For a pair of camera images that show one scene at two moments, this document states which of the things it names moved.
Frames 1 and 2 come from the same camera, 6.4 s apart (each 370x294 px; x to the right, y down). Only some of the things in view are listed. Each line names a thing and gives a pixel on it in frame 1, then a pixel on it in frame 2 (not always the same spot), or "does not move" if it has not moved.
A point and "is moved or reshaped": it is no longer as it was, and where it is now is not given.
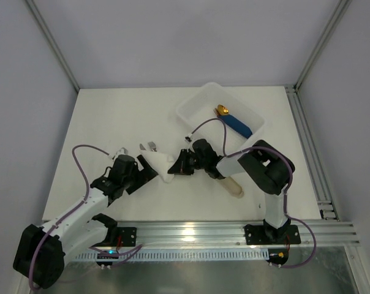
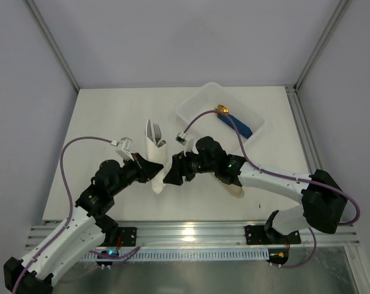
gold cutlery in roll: (220, 110) does not move
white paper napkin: (160, 162) is moved or reshaped
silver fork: (152, 146) to (157, 132)
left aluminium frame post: (54, 44) does not move
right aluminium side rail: (313, 157) does not move
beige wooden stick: (233, 187) does not move
